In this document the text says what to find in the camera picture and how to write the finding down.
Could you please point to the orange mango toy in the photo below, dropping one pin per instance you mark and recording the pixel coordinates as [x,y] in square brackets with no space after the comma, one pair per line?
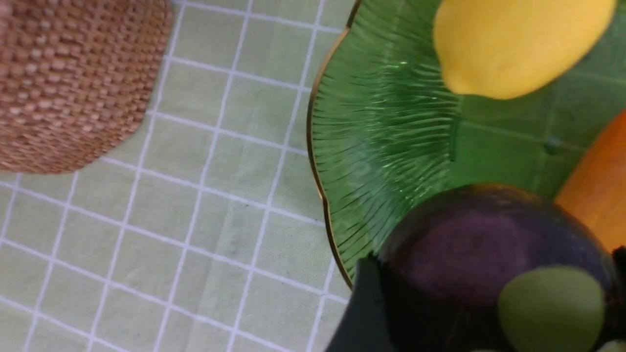
[595,192]

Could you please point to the green glass leaf plate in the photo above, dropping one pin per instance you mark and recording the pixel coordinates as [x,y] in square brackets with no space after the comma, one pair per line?
[383,133]

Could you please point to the woven wicker basket green lining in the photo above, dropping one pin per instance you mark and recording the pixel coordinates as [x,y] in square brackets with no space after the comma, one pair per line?
[76,78]

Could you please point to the dark purple mangosteen toy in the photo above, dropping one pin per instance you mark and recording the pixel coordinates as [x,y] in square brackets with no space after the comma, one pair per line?
[445,264]

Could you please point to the yellow lemon toy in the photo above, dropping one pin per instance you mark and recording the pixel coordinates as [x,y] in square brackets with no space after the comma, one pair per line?
[504,49]

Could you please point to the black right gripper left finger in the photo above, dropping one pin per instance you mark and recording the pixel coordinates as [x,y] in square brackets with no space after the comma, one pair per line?
[363,326]

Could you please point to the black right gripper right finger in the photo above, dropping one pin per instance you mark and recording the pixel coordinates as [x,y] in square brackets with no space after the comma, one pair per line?
[619,261]

